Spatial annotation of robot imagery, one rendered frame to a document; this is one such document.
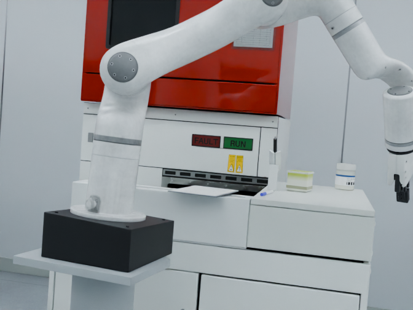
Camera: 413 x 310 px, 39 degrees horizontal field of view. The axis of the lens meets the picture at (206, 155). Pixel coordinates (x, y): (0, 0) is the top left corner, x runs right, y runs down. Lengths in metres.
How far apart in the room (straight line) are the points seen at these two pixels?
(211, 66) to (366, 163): 1.74
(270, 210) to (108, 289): 0.52
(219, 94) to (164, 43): 0.87
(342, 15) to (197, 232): 0.73
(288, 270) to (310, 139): 2.14
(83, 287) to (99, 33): 1.25
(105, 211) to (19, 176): 2.94
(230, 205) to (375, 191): 2.19
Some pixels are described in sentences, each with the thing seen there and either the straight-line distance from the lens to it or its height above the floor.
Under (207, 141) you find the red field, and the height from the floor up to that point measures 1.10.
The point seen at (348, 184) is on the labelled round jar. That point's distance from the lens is 2.18.
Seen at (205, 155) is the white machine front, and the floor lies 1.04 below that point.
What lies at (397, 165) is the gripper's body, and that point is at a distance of 1.60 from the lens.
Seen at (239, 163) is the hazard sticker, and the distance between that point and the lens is 2.30.
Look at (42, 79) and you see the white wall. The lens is 4.26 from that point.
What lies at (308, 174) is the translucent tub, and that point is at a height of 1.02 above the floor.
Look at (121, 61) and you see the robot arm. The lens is 1.38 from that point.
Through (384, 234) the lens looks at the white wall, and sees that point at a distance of 3.82.
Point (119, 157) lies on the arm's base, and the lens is 1.42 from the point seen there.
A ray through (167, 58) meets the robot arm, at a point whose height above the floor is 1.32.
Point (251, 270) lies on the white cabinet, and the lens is 1.70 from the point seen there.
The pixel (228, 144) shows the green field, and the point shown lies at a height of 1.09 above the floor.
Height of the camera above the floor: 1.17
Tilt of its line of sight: 3 degrees down
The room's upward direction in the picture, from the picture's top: 4 degrees clockwise
